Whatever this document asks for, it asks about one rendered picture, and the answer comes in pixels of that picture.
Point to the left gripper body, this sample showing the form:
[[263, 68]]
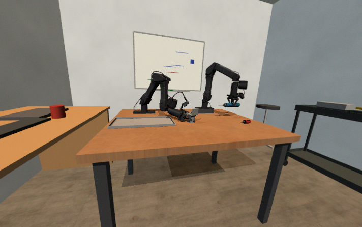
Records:
[[233, 92]]

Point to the beige shallow tray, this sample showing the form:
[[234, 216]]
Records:
[[137, 122]]

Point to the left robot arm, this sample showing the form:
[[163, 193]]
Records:
[[210, 72]]

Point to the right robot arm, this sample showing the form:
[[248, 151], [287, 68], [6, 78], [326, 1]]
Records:
[[165, 104]]

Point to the beige l-shaped bracket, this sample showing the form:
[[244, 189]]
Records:
[[194, 112]]

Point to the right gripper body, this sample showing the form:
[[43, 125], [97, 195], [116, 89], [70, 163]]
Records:
[[177, 112]]

